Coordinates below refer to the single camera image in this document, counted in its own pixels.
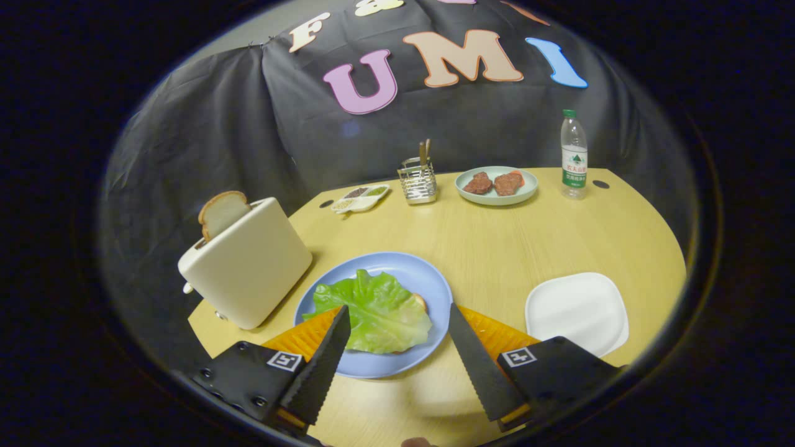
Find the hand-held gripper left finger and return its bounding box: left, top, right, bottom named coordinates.
left=189, top=304, right=352, bottom=435

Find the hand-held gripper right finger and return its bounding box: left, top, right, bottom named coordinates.
left=448, top=302, right=622, bottom=433

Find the green lettuce leaf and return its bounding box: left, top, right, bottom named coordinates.
left=302, top=269, right=433, bottom=354

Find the white square plate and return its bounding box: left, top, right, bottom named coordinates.
left=525, top=272, right=629, bottom=358

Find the cream white toaster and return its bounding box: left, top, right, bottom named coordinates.
left=178, top=197, right=313, bottom=330

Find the blue round plate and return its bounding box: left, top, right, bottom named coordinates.
left=294, top=251, right=454, bottom=379

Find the pale green round plate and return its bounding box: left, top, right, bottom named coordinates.
left=455, top=166, right=539, bottom=206

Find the white divided seasoning dish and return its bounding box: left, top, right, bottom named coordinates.
left=331, top=184, right=391, bottom=215

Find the reddish brown meat patty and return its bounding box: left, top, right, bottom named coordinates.
left=493, top=171, right=525, bottom=197

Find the bread slice with brown crust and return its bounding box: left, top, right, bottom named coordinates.
left=198, top=191, right=252, bottom=242

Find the clear plastic water bottle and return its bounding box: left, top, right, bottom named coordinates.
left=560, top=109, right=589, bottom=200

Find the metal wire utensil holder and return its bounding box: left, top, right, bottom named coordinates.
left=397, top=157, right=438, bottom=205

